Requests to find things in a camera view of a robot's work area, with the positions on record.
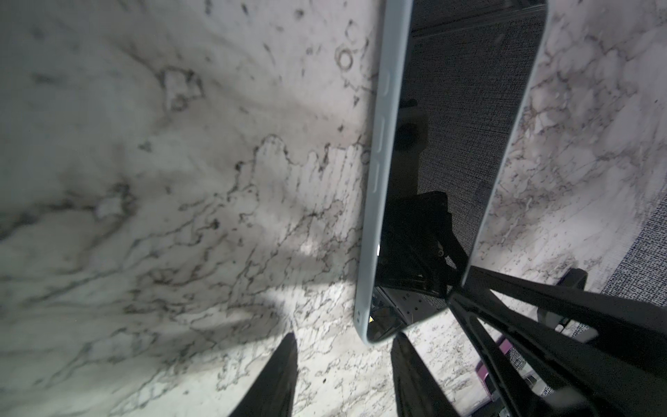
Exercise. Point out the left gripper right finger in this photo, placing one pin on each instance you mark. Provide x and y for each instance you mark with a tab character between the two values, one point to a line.
417	393

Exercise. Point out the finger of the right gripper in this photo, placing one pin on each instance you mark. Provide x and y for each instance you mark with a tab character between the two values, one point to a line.
631	341
569	396

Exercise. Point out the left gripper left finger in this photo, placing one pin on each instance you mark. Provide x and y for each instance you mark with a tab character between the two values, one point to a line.
273	392

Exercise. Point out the light blue phone case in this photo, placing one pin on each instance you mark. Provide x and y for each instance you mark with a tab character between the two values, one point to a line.
380	172

